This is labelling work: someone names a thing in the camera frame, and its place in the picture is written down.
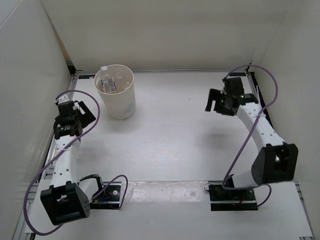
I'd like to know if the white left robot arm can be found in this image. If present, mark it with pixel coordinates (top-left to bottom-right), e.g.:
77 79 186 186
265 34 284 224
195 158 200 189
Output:
40 96 105 226

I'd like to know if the black logo sticker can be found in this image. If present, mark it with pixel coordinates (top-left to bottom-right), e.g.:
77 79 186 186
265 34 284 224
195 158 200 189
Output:
78 74 95 80
228 72 247 77

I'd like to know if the black right logo sticker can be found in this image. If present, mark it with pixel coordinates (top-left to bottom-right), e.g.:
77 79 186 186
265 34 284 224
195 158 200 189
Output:
228 72 247 77

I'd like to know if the white plastic bin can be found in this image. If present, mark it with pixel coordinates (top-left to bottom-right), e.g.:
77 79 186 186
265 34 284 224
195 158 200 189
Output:
94 64 136 120

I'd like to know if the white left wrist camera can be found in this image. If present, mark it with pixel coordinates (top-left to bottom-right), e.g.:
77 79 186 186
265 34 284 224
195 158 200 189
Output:
54 93 70 106

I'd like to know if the aluminium frame rail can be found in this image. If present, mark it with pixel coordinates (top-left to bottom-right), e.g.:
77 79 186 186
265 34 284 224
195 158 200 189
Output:
11 73 77 240

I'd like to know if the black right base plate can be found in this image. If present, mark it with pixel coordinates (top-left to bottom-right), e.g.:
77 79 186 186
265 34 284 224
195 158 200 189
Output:
208 183 258 212

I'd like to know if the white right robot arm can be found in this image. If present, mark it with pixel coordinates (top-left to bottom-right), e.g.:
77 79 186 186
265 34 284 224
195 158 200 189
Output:
205 77 299 200

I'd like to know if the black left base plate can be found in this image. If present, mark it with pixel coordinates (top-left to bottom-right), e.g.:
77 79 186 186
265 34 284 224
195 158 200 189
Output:
90 182 122 210

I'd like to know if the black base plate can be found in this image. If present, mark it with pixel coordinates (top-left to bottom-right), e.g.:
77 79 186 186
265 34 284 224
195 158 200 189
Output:
90 182 122 210
208 183 258 212

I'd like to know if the clear crushed plastic bottle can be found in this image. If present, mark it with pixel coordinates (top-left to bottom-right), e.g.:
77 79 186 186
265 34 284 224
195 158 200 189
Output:
100 66 117 94

